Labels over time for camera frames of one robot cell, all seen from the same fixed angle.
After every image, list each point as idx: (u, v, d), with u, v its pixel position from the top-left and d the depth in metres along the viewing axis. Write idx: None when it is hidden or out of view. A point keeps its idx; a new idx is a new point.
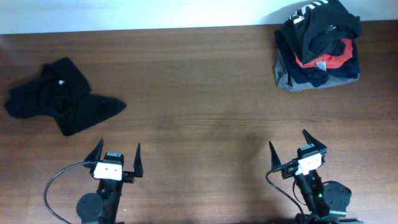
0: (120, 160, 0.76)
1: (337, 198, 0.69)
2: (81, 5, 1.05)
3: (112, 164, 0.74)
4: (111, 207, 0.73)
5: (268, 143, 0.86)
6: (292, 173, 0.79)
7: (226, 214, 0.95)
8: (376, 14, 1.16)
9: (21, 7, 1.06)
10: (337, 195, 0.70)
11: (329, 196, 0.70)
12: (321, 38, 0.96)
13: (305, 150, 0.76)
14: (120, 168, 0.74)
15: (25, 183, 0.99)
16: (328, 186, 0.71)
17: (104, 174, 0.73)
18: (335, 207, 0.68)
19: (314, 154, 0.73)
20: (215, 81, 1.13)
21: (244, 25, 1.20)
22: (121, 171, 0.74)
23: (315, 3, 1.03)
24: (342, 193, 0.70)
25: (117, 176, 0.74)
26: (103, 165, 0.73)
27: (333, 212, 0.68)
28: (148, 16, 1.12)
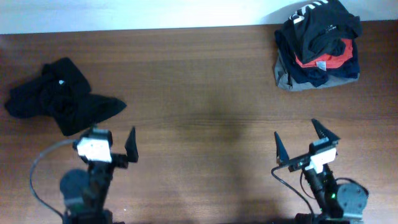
0: (107, 136, 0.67)
1: (351, 200, 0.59)
2: (81, 5, 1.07)
3: (97, 142, 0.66)
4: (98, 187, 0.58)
5: (275, 132, 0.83)
6: (301, 167, 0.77)
7: (226, 214, 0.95)
8: (375, 14, 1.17)
9: (25, 7, 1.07)
10: (352, 195, 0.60)
11: (343, 198, 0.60)
12: (321, 38, 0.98)
13: (318, 144, 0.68)
14: (107, 144, 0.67)
15: (26, 183, 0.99)
16: (343, 186, 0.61)
17: (91, 152, 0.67)
18: (350, 210, 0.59)
19: (326, 151, 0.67)
20: (215, 80, 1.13)
21: (243, 25, 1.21)
22: (109, 147, 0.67)
23: (315, 3, 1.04)
24: (359, 193, 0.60)
25: (107, 155, 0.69)
26: (87, 144, 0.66)
27: (347, 215, 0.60)
28: (148, 16, 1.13)
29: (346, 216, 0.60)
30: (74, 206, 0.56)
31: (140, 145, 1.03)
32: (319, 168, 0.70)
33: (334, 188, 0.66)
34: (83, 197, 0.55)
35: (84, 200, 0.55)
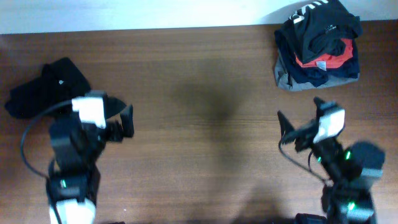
0: (102, 96, 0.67)
1: (368, 160, 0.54)
2: (81, 5, 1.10)
3: (94, 99, 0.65)
4: (82, 140, 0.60)
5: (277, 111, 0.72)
6: (308, 142, 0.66)
7: (226, 214, 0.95)
8: (375, 14, 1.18)
9: (28, 5, 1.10)
10: (369, 154, 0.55)
11: (359, 155, 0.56)
12: (321, 38, 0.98)
13: (325, 107, 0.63)
14: (102, 102, 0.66)
15: (26, 183, 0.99)
16: (356, 144, 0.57)
17: (84, 111, 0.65)
18: (368, 167, 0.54)
19: (338, 112, 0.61)
20: (215, 80, 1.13)
21: (243, 25, 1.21)
22: (103, 106, 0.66)
23: (315, 3, 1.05)
24: (375, 152, 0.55)
25: (99, 116, 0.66)
26: (81, 101, 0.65)
27: (365, 173, 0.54)
28: (149, 15, 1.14)
29: (364, 176, 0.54)
30: (60, 153, 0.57)
31: (140, 145, 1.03)
32: (331, 134, 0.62)
33: (347, 149, 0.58)
34: (73, 146, 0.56)
35: (73, 147, 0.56)
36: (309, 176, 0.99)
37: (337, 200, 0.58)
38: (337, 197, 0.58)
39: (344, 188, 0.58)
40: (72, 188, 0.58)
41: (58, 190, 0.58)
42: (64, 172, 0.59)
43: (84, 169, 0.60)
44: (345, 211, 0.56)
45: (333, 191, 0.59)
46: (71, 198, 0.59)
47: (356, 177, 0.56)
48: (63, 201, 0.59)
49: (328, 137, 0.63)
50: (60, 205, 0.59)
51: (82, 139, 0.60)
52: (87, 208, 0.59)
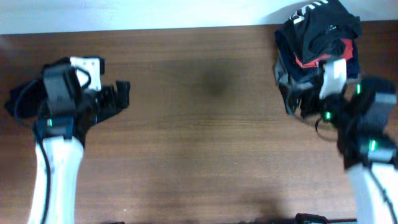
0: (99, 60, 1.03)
1: (379, 92, 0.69)
2: (81, 6, 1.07)
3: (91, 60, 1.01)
4: (76, 88, 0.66)
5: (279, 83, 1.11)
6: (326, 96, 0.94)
7: (226, 214, 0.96)
8: (376, 15, 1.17)
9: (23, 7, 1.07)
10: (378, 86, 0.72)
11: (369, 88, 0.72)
12: (321, 38, 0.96)
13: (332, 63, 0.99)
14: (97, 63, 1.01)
15: (28, 183, 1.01)
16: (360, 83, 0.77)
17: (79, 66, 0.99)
18: (381, 95, 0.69)
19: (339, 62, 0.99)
20: (214, 81, 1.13)
21: (243, 25, 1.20)
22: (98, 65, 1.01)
23: (315, 3, 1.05)
24: (385, 85, 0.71)
25: (94, 73, 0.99)
26: (80, 60, 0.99)
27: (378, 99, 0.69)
28: (149, 15, 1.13)
29: (376, 102, 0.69)
30: (54, 91, 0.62)
31: (140, 145, 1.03)
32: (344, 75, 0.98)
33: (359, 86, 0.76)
34: (66, 88, 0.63)
35: (66, 88, 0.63)
36: (309, 176, 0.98)
37: (359, 139, 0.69)
38: (359, 135, 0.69)
39: (363, 124, 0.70)
40: (61, 126, 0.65)
41: (48, 127, 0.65)
42: (54, 114, 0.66)
43: (73, 111, 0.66)
44: (367, 149, 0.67)
45: (356, 128, 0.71)
46: (58, 135, 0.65)
47: (370, 111, 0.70)
48: (51, 139, 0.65)
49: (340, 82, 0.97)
50: (46, 141, 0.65)
51: (76, 88, 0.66)
52: (75, 147, 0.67)
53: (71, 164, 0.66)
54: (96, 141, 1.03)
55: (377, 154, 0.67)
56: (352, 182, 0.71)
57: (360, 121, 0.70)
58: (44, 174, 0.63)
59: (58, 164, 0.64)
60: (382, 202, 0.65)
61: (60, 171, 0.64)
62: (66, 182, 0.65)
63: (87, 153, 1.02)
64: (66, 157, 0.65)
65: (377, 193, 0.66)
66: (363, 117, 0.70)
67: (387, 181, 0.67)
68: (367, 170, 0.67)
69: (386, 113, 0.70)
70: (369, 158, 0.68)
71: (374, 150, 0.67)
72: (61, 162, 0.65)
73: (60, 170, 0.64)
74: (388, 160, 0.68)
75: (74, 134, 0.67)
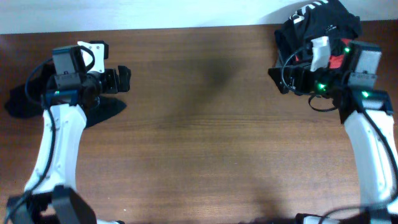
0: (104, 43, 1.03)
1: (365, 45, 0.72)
2: (82, 5, 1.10)
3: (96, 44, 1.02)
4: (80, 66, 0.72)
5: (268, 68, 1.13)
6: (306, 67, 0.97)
7: (226, 214, 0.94)
8: (375, 14, 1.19)
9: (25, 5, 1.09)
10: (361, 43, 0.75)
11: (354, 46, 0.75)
12: (321, 38, 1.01)
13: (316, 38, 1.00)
14: (102, 46, 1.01)
15: (23, 182, 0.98)
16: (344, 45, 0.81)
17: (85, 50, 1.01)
18: (365, 47, 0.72)
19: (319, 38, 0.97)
20: (214, 79, 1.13)
21: (243, 25, 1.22)
22: (102, 49, 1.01)
23: (315, 2, 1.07)
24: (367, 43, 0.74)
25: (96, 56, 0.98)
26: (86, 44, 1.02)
27: (364, 51, 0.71)
28: (150, 15, 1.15)
29: (363, 54, 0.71)
30: (63, 64, 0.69)
31: (140, 145, 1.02)
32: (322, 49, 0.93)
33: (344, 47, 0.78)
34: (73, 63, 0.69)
35: (78, 62, 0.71)
36: (310, 176, 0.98)
37: (352, 90, 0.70)
38: (353, 89, 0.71)
39: (356, 78, 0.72)
40: (70, 94, 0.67)
41: (55, 96, 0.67)
42: (61, 86, 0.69)
43: (84, 84, 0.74)
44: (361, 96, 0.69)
45: (349, 84, 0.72)
46: (66, 102, 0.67)
47: (359, 65, 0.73)
48: (60, 105, 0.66)
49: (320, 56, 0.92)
50: (53, 106, 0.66)
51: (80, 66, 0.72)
52: (79, 112, 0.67)
53: (74, 126, 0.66)
54: (97, 141, 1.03)
55: (370, 101, 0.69)
56: (349, 132, 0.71)
57: (354, 76, 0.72)
58: (50, 130, 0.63)
59: (63, 124, 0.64)
60: (377, 140, 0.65)
61: (66, 128, 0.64)
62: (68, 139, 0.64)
63: (87, 153, 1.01)
64: (71, 117, 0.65)
65: (370, 132, 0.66)
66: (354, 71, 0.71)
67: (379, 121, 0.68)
68: (362, 114, 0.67)
69: (374, 66, 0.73)
70: (363, 106, 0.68)
71: (366, 98, 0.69)
72: (66, 122, 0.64)
73: (65, 128, 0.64)
74: (377, 108, 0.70)
75: (79, 102, 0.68)
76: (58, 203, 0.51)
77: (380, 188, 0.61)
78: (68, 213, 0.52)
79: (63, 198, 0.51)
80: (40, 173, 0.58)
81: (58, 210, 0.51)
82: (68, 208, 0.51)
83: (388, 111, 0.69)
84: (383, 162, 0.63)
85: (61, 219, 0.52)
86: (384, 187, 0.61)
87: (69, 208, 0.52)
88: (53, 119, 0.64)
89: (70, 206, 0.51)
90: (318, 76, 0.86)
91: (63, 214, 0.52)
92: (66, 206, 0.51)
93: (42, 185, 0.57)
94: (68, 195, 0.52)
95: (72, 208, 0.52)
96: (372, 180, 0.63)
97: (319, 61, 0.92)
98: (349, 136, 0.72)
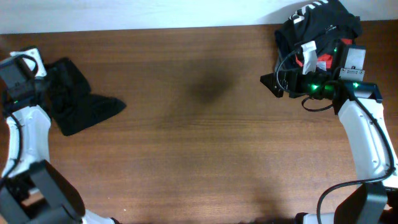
0: None
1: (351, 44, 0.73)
2: (81, 5, 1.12)
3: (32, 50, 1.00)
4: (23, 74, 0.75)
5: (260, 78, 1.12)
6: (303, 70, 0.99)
7: (226, 214, 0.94)
8: (375, 13, 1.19)
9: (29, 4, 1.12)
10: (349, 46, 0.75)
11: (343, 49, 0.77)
12: (321, 38, 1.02)
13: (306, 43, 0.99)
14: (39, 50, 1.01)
15: None
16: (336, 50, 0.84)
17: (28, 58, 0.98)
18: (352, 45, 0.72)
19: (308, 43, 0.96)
20: (214, 79, 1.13)
21: (243, 24, 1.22)
22: None
23: (315, 2, 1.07)
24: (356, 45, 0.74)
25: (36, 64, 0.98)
26: None
27: (350, 47, 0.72)
28: (149, 15, 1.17)
29: (349, 51, 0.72)
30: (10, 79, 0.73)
31: (140, 145, 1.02)
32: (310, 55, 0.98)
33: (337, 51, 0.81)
34: (19, 74, 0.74)
35: (22, 74, 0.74)
36: (309, 176, 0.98)
37: (342, 82, 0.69)
38: (343, 81, 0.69)
39: (346, 73, 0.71)
40: (26, 101, 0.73)
41: (13, 106, 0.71)
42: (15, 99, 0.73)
43: (29, 91, 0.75)
44: (349, 86, 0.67)
45: (339, 79, 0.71)
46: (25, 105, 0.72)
47: (347, 61, 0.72)
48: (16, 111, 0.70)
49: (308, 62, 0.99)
50: (16, 111, 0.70)
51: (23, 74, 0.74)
52: (40, 112, 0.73)
53: (39, 121, 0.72)
54: (96, 141, 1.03)
55: (360, 92, 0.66)
56: (344, 122, 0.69)
57: (342, 71, 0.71)
58: (16, 129, 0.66)
59: (28, 121, 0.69)
60: (370, 124, 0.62)
61: (32, 124, 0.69)
62: (38, 131, 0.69)
63: (87, 153, 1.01)
64: (34, 114, 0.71)
65: (362, 117, 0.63)
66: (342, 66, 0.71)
67: (371, 108, 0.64)
68: (354, 102, 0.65)
69: (362, 61, 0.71)
70: (355, 95, 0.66)
71: (356, 89, 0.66)
72: (30, 119, 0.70)
73: (30, 126, 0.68)
74: (368, 98, 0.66)
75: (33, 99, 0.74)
76: (35, 177, 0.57)
77: (374, 166, 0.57)
78: (45, 184, 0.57)
79: (39, 170, 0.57)
80: (13, 159, 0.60)
81: (36, 181, 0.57)
82: (44, 178, 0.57)
83: (378, 99, 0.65)
84: (376, 142, 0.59)
85: (42, 191, 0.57)
86: (378, 165, 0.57)
87: (47, 178, 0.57)
88: (18, 121, 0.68)
89: (47, 175, 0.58)
90: (310, 78, 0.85)
91: (41, 185, 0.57)
92: (43, 177, 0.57)
93: (18, 168, 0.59)
94: (44, 167, 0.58)
95: (48, 177, 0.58)
96: (366, 160, 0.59)
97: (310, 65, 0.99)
98: (344, 127, 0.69)
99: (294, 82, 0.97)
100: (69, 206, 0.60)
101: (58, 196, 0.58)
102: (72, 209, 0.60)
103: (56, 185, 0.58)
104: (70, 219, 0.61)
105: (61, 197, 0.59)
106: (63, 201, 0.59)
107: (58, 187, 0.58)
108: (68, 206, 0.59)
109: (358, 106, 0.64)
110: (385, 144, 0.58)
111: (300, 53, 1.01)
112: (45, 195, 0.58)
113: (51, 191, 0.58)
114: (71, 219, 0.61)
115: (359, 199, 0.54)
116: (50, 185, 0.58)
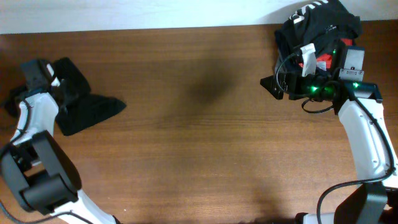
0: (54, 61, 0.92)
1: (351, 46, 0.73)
2: (82, 5, 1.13)
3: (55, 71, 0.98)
4: (44, 77, 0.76)
5: (260, 80, 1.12)
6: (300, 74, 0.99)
7: (226, 214, 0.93)
8: (374, 13, 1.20)
9: (32, 5, 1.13)
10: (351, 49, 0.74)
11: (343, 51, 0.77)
12: (322, 38, 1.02)
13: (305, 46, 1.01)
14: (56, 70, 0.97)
15: None
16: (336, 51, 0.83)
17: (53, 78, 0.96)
18: (352, 47, 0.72)
19: (307, 46, 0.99)
20: (214, 79, 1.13)
21: (242, 25, 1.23)
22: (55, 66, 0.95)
23: (315, 3, 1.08)
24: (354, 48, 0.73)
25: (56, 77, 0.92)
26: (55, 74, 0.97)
27: (349, 48, 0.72)
28: (148, 15, 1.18)
29: (348, 52, 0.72)
30: (31, 75, 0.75)
31: (140, 145, 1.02)
32: (308, 59, 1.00)
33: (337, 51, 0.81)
34: (39, 73, 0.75)
35: (41, 72, 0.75)
36: (309, 176, 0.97)
37: (342, 82, 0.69)
38: (344, 81, 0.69)
39: (344, 73, 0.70)
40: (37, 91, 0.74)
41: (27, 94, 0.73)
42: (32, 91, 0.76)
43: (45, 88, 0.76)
44: (350, 86, 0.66)
45: (339, 80, 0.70)
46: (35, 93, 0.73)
47: (346, 62, 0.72)
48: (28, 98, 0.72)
49: (306, 68, 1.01)
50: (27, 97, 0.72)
51: (43, 76, 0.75)
52: (50, 100, 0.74)
53: (48, 106, 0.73)
54: (96, 140, 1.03)
55: (360, 92, 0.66)
56: (344, 122, 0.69)
57: (342, 71, 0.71)
58: (25, 109, 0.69)
59: (38, 103, 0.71)
60: (370, 124, 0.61)
61: (40, 106, 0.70)
62: (45, 114, 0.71)
63: (87, 153, 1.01)
64: (44, 99, 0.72)
65: (362, 117, 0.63)
66: (342, 68, 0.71)
67: (371, 109, 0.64)
68: (354, 102, 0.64)
69: (362, 62, 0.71)
70: (354, 95, 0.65)
71: (355, 90, 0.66)
72: (39, 102, 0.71)
73: (39, 106, 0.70)
74: (369, 98, 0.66)
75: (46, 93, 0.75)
76: (38, 146, 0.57)
77: (374, 165, 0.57)
78: (46, 155, 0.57)
79: (41, 140, 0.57)
80: (19, 129, 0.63)
81: (37, 150, 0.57)
82: (46, 149, 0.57)
83: (378, 99, 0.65)
84: (375, 140, 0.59)
85: (41, 159, 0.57)
86: (378, 165, 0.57)
87: (48, 149, 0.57)
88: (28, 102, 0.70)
89: (48, 144, 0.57)
90: (310, 80, 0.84)
91: (42, 152, 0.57)
92: (44, 145, 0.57)
93: (22, 140, 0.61)
94: (47, 137, 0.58)
95: (49, 145, 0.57)
96: (367, 160, 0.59)
97: (308, 66, 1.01)
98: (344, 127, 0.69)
99: (293, 84, 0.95)
100: (66, 176, 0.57)
101: (56, 163, 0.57)
102: (69, 180, 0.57)
103: (55, 154, 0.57)
104: (67, 193, 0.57)
105: (58, 165, 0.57)
106: (61, 170, 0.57)
107: (56, 155, 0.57)
108: (64, 176, 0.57)
109: (359, 106, 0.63)
110: (384, 143, 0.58)
111: (299, 56, 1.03)
112: (43, 162, 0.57)
113: (49, 158, 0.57)
114: (68, 193, 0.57)
115: (359, 200, 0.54)
116: (49, 154, 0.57)
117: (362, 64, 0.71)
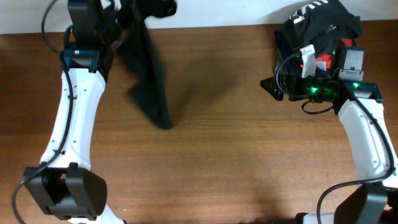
0: None
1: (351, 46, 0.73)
2: None
3: None
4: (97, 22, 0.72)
5: (260, 82, 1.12)
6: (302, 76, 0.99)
7: (226, 214, 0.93)
8: (374, 13, 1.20)
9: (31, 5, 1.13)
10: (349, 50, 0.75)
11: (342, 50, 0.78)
12: (322, 38, 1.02)
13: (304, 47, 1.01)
14: None
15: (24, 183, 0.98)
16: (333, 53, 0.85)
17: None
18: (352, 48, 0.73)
19: (308, 47, 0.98)
20: (214, 78, 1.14)
21: (242, 24, 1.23)
22: None
23: (315, 3, 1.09)
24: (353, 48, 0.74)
25: None
26: None
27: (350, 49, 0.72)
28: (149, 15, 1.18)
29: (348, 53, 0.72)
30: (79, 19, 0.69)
31: (140, 145, 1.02)
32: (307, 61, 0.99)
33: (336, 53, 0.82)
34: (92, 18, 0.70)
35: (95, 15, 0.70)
36: (309, 176, 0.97)
37: (341, 81, 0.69)
38: (343, 80, 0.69)
39: (344, 73, 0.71)
40: (88, 54, 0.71)
41: (75, 53, 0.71)
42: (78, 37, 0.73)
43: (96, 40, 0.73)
44: (351, 86, 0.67)
45: (339, 79, 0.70)
46: (86, 61, 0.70)
47: (346, 63, 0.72)
48: (75, 69, 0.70)
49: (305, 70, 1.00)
50: (71, 70, 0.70)
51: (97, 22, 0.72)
52: (96, 81, 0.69)
53: (92, 94, 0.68)
54: (96, 140, 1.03)
55: (360, 92, 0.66)
56: (344, 122, 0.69)
57: (342, 71, 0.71)
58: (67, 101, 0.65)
59: (81, 93, 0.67)
60: (369, 124, 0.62)
61: (83, 100, 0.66)
62: (87, 109, 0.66)
63: None
64: (91, 86, 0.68)
65: (362, 117, 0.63)
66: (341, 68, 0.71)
67: (372, 109, 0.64)
68: (353, 101, 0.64)
69: (361, 61, 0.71)
70: (354, 95, 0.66)
71: (356, 89, 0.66)
72: (84, 90, 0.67)
73: (80, 101, 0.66)
74: (369, 97, 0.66)
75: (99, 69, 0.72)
76: (71, 183, 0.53)
77: (374, 165, 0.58)
78: (78, 193, 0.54)
79: (76, 180, 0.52)
80: (55, 150, 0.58)
81: (69, 188, 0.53)
82: (79, 189, 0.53)
83: (378, 99, 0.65)
84: (375, 140, 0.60)
85: (73, 194, 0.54)
86: (378, 165, 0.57)
87: (81, 190, 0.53)
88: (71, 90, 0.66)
89: (82, 186, 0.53)
90: (309, 81, 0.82)
91: (74, 190, 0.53)
92: (78, 186, 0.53)
93: (55, 162, 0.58)
94: (83, 177, 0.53)
95: (83, 188, 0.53)
96: (365, 160, 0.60)
97: (309, 68, 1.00)
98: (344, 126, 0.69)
99: (293, 84, 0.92)
100: (92, 210, 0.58)
101: (86, 201, 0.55)
102: (94, 213, 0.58)
103: (87, 195, 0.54)
104: (90, 216, 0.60)
105: (88, 203, 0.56)
106: (89, 205, 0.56)
107: (88, 195, 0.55)
108: (91, 209, 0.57)
109: (360, 107, 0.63)
110: (387, 149, 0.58)
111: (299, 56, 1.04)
112: (74, 196, 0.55)
113: (81, 196, 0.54)
114: (91, 216, 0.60)
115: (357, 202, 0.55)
116: (81, 193, 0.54)
117: (362, 64, 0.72)
